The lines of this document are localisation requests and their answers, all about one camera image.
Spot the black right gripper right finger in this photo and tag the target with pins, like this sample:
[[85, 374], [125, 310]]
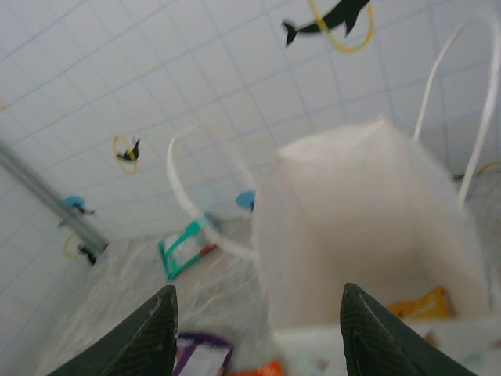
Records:
[[375, 344]]

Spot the aluminium corner post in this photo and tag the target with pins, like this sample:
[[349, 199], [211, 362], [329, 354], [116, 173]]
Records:
[[47, 196]]

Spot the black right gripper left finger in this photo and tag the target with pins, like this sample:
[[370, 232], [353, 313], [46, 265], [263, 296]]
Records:
[[141, 344]]

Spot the purple snack packet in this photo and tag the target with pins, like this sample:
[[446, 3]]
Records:
[[199, 356]]

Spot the dolphin sticker on blue oval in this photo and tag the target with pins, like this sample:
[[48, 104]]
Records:
[[74, 203]]

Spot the dolphin sticker on blue circle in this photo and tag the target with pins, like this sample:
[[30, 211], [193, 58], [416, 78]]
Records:
[[244, 199]]

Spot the teal snack packet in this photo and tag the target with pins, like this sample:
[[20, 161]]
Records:
[[184, 250]]

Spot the orange Krax chips bag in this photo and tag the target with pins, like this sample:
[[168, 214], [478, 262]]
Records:
[[262, 369]]

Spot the yellow snack packet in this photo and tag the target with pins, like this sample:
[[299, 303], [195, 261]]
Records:
[[422, 305]]

